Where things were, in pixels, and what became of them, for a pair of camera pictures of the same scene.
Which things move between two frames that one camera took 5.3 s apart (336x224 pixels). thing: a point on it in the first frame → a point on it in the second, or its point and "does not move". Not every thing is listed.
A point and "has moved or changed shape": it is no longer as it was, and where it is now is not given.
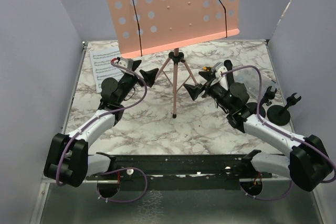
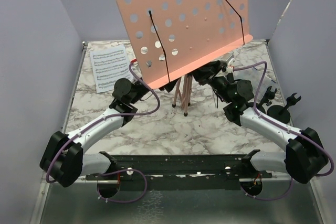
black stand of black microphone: (280, 115) does not move
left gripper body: (128, 82) → (142, 91)
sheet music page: (102, 66) does not move
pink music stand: (156, 12) has moved or changed shape
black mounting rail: (181, 172) does not move
